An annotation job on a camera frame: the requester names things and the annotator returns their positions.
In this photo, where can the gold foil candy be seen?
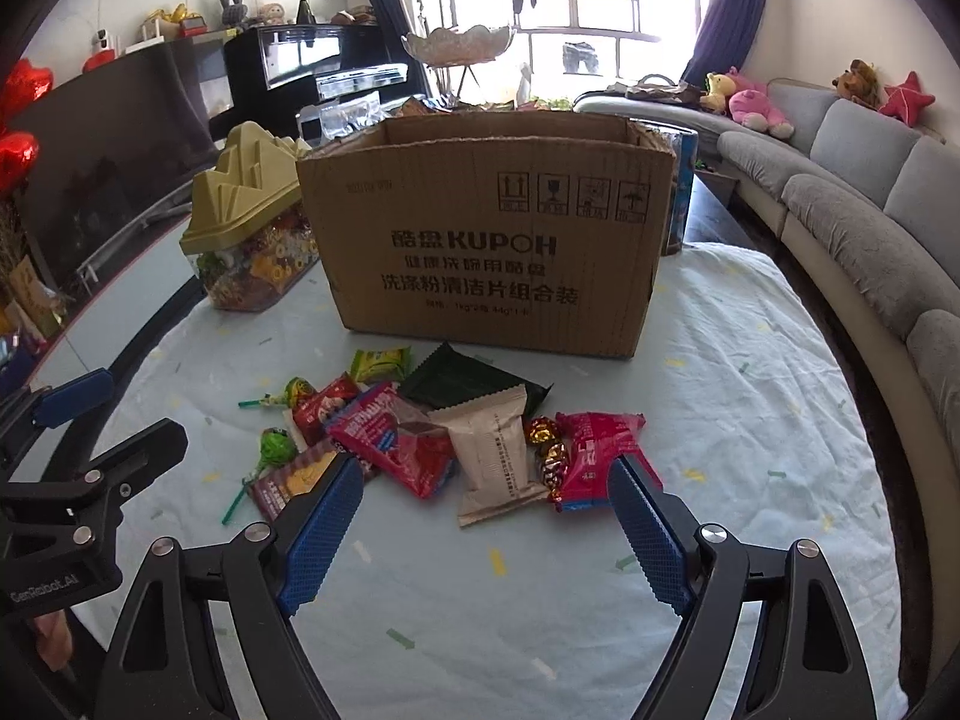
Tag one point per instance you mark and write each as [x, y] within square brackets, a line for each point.
[555, 471]
[541, 431]

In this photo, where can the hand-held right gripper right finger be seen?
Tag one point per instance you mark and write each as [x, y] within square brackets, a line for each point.
[652, 540]

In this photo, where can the yellow plush toy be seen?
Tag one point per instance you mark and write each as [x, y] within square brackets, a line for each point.
[716, 90]

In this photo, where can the brown cardboard box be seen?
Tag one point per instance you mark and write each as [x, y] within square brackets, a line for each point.
[487, 255]

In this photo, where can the blue printed box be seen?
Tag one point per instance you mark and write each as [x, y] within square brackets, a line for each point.
[681, 187]

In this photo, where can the clear plastic bags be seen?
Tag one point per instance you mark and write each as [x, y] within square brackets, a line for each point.
[349, 116]

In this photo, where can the red heart balloon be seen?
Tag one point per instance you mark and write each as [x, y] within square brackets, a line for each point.
[24, 90]
[15, 163]

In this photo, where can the green lollipop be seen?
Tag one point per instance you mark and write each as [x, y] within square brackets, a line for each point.
[274, 450]
[300, 391]

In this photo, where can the grey curved sofa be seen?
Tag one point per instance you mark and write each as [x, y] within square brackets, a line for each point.
[847, 217]

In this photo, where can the pink-red snack packet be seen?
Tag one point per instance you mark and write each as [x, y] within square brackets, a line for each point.
[596, 450]

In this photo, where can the brown lion plush toy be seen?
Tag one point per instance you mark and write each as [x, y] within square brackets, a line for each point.
[856, 82]

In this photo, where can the small green snack packet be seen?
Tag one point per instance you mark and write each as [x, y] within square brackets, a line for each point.
[382, 364]

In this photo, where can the candy jar with yellow-green lid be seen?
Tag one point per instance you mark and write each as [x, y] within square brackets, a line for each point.
[247, 262]

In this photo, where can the red star pillow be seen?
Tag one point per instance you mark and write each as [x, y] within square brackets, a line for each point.
[907, 99]

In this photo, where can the black television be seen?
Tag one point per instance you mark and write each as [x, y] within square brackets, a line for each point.
[112, 150]

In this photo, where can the red and white toy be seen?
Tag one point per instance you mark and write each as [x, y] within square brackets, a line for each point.
[101, 52]

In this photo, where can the person's left hand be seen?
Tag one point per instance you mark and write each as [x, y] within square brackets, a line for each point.
[54, 636]

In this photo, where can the pink plush toy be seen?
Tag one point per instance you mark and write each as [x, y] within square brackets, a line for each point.
[757, 109]

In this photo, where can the black piano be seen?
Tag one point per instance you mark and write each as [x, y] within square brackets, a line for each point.
[300, 60]

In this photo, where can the glass fruit bowl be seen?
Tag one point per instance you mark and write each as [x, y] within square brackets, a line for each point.
[459, 45]

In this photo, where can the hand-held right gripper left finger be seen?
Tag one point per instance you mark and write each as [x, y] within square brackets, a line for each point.
[322, 532]

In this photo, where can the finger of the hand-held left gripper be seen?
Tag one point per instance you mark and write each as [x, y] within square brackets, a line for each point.
[75, 394]
[127, 461]

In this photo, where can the brown biscuit packet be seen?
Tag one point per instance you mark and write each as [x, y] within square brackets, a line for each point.
[296, 481]

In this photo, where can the small red snack packet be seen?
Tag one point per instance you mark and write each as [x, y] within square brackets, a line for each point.
[324, 406]

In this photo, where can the large red snack packet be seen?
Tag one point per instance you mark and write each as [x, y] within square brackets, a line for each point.
[401, 446]

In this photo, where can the grey rabbit figure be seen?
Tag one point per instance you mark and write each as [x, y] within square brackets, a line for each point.
[234, 9]

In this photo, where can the dark green wafer packet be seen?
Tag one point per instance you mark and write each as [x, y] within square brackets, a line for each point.
[472, 382]

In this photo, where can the beige snack packet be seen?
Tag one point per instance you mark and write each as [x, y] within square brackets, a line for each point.
[495, 465]

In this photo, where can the dark blue curtain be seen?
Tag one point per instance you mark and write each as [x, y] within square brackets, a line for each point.
[731, 7]
[386, 0]

